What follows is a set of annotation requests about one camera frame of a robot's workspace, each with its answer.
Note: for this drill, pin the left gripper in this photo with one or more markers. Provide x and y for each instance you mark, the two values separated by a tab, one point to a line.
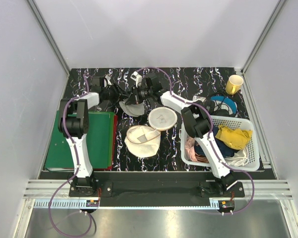
118	92

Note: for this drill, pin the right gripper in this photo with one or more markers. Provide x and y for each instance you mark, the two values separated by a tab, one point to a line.
134	98

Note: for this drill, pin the white mesh laundry bag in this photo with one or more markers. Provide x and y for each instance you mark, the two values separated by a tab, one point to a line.
143	141

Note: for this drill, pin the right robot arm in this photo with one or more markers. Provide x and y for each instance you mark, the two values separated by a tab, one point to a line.
196	120

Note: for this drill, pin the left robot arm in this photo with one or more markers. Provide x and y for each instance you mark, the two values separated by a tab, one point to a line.
73	123

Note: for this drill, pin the white plastic laundry basket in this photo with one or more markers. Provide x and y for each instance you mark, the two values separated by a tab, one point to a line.
232	123

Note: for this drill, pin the red folder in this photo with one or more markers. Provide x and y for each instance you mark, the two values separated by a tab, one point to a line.
114	141

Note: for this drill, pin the green folder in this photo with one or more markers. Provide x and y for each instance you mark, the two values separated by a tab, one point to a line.
99	140

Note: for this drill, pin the white packet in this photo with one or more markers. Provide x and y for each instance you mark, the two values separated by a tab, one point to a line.
198	98

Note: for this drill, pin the pink garment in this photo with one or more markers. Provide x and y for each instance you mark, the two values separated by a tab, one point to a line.
190	151

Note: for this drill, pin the navy blue garment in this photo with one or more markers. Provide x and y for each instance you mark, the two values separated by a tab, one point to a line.
225	150

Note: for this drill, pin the blue tape roll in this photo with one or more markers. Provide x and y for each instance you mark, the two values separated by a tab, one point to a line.
225	103

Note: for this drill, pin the yellow mug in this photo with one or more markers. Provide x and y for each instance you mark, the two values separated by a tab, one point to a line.
234	84

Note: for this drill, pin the yellow garment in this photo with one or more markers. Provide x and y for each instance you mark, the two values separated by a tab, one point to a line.
234	138

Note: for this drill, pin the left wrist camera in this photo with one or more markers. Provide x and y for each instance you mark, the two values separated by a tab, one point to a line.
107	81

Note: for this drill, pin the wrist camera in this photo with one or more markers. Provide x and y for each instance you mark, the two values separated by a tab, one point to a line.
107	81
137	78

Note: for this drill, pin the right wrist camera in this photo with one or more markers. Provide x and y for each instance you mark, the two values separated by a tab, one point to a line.
137	78

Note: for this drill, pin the black headphones with cable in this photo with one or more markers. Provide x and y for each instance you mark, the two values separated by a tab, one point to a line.
213	108

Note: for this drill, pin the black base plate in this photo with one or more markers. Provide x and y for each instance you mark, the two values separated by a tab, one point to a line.
156	189

